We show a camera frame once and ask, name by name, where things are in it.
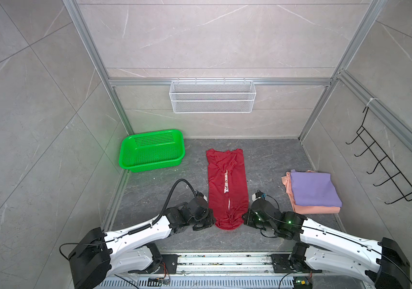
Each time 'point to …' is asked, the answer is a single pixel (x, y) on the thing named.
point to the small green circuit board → (302, 282)
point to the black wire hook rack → (400, 182)
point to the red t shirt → (227, 187)
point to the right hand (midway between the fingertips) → (240, 216)
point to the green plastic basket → (149, 151)
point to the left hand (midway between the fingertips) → (218, 217)
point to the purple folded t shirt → (314, 188)
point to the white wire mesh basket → (212, 97)
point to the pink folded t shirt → (287, 179)
